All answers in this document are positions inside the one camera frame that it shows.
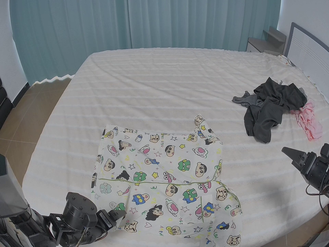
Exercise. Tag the pink garment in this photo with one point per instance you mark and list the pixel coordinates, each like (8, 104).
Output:
(309, 122)

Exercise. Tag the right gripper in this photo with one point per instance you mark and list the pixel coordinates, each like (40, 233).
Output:
(315, 171)

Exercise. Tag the blue-green curtain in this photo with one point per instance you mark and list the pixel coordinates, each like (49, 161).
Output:
(77, 22)

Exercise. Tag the black chest of drawers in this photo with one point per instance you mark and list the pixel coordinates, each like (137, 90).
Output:
(3, 104)

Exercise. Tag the black garment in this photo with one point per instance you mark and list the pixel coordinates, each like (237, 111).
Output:
(272, 107)

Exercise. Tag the grey bedside table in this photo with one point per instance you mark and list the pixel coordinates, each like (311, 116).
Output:
(267, 41)

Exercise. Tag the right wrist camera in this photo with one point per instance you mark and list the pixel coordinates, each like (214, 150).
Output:
(325, 153)

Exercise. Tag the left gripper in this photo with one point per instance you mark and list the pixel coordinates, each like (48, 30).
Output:
(105, 220)

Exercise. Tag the grey garment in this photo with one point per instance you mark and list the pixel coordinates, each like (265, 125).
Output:
(244, 99)

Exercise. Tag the bed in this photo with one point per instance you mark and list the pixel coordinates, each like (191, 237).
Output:
(154, 86)

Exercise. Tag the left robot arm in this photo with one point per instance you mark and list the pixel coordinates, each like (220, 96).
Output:
(77, 212)

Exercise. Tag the white printed pyjama top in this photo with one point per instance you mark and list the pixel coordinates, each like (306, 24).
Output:
(159, 168)

